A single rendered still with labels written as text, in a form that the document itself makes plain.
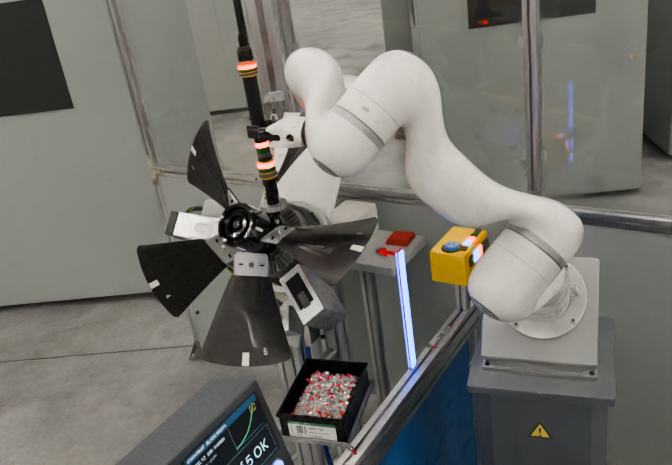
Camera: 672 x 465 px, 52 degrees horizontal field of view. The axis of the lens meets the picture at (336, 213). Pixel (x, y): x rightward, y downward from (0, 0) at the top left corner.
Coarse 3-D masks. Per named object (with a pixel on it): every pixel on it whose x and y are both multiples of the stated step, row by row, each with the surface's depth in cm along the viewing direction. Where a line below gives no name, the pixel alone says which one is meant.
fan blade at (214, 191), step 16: (208, 128) 192; (192, 144) 199; (208, 144) 191; (192, 160) 201; (208, 160) 192; (192, 176) 203; (208, 176) 194; (208, 192) 199; (224, 192) 187; (224, 208) 194
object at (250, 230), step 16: (240, 208) 178; (256, 208) 180; (224, 224) 180; (240, 224) 177; (256, 224) 175; (272, 224) 184; (224, 240) 177; (240, 240) 175; (256, 240) 176; (272, 256) 183
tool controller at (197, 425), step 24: (216, 384) 114; (240, 384) 111; (192, 408) 109; (216, 408) 106; (240, 408) 107; (264, 408) 111; (168, 432) 105; (192, 432) 102; (216, 432) 103; (240, 432) 107; (264, 432) 111; (144, 456) 100; (168, 456) 98; (192, 456) 99; (216, 456) 103; (240, 456) 106; (264, 456) 110; (288, 456) 114
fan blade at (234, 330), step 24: (240, 288) 176; (264, 288) 178; (216, 312) 174; (240, 312) 174; (264, 312) 175; (216, 336) 172; (240, 336) 172; (264, 336) 173; (216, 360) 171; (240, 360) 170; (264, 360) 171
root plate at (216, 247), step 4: (212, 236) 184; (216, 236) 184; (208, 240) 185; (212, 240) 185; (220, 240) 185; (208, 244) 185; (212, 244) 185; (216, 244) 185; (220, 244) 185; (224, 244) 185; (212, 248) 186; (216, 248) 186; (220, 248) 186; (228, 248) 186; (232, 248) 185; (216, 252) 186; (220, 252) 186; (224, 252) 186; (228, 252) 186; (232, 252) 186; (220, 256) 187; (224, 256) 187; (228, 256) 187; (232, 256) 187; (224, 260) 187; (228, 260) 187; (232, 260) 187
